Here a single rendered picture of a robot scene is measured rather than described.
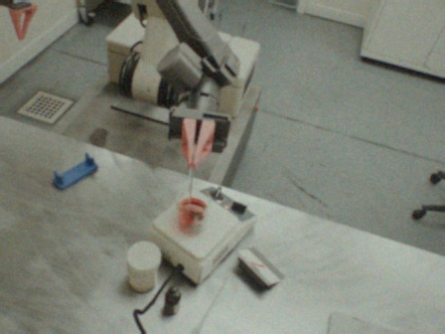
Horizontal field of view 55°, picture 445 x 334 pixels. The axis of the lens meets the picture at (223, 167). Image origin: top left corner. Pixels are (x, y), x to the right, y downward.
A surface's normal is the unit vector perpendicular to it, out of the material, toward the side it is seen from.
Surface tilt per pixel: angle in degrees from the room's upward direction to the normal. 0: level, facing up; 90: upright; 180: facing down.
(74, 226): 0
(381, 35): 90
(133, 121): 0
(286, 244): 0
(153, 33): 64
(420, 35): 90
